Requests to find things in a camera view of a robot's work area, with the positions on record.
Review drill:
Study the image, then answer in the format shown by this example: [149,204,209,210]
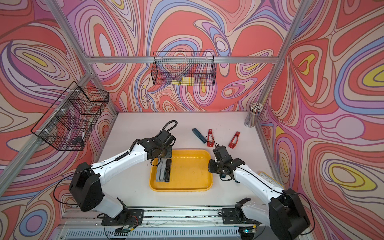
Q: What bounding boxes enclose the grey pruning pliers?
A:
[159,159,167,182]
[156,161,164,182]

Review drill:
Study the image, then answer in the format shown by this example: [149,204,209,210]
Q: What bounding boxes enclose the black pruning pliers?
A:
[164,159,172,183]

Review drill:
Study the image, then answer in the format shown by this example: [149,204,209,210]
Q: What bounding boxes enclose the yellow storage tray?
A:
[149,149,213,192]

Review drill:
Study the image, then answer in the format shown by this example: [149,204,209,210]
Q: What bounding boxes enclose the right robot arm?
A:
[208,146,311,240]

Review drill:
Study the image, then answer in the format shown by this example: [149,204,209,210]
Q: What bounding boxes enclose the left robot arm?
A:
[69,130,176,218]

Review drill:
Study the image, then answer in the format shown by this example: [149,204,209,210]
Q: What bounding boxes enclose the red pruning pliers right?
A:
[228,131,241,149]

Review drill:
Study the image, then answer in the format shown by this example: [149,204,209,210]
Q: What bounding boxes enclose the red pruning pliers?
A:
[228,131,241,149]
[207,129,215,148]

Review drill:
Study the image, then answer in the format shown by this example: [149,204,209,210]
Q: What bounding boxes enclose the red pruning pliers left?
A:
[207,129,215,148]

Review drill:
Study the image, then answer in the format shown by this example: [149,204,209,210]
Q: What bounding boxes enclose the teal pliers at back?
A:
[192,128,207,144]

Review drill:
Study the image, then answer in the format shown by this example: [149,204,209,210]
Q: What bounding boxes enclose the yellow dial object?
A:
[258,171,283,188]

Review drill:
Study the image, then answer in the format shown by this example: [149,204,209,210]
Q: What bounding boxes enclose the cup of metal rods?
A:
[244,103,264,128]

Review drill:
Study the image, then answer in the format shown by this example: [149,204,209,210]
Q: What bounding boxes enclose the yellow sticky notes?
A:
[171,77,195,86]

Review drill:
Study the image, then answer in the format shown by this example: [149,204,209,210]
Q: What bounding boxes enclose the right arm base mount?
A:
[218,198,254,225]

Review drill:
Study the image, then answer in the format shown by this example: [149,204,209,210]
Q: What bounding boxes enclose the aluminium rail base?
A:
[56,205,313,240]

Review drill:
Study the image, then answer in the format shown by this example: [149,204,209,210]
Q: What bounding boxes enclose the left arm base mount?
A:
[102,198,145,228]

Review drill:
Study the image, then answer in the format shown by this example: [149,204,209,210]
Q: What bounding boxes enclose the black wire basket back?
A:
[151,51,217,86]

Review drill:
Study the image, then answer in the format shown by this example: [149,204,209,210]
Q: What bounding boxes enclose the black wire basket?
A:
[31,82,110,151]
[151,51,217,86]

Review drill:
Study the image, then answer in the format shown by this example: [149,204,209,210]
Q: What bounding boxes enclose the black wire basket left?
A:
[31,82,110,151]

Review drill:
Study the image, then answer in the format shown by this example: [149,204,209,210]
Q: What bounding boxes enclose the aluminium frame post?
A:
[44,0,119,116]

